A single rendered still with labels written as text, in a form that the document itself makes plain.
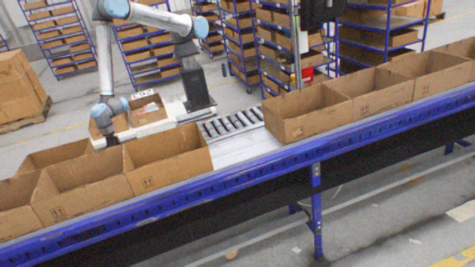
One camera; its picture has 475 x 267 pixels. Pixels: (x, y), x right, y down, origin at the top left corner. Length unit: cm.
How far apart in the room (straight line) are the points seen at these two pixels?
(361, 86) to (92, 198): 164
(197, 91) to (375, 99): 136
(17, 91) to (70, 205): 438
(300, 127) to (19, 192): 145
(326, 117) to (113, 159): 113
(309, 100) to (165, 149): 90
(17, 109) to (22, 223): 437
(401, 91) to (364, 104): 23
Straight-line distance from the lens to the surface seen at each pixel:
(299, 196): 172
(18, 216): 160
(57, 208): 155
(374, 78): 215
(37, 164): 240
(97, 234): 159
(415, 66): 236
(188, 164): 145
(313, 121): 161
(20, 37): 1166
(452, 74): 214
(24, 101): 582
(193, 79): 247
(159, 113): 251
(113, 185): 147
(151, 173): 145
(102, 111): 191
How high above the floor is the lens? 179
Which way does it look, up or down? 30 degrees down
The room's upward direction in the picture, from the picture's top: 11 degrees counter-clockwise
